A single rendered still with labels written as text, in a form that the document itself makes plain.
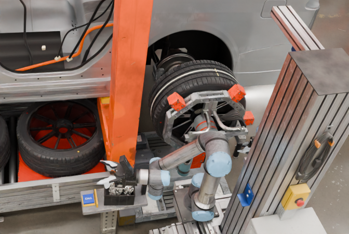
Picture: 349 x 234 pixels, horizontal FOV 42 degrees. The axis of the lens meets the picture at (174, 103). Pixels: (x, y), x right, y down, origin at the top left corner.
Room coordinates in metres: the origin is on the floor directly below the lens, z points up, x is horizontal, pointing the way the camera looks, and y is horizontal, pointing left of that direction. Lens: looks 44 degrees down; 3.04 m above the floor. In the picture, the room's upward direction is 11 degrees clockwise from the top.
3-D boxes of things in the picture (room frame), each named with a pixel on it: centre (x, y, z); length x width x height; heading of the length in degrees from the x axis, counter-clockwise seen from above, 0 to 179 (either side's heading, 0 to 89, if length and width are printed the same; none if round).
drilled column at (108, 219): (1.69, 0.31, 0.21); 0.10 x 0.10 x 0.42; 22
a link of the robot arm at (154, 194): (1.38, 0.01, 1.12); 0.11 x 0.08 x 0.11; 9
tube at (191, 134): (2.00, -0.17, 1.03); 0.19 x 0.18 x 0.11; 22
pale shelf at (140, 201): (1.70, 0.28, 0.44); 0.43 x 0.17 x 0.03; 112
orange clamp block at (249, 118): (2.27, -0.51, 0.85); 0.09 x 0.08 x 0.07; 112
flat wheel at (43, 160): (2.21, 0.78, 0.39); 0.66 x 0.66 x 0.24
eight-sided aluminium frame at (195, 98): (2.15, -0.22, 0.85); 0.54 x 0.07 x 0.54; 112
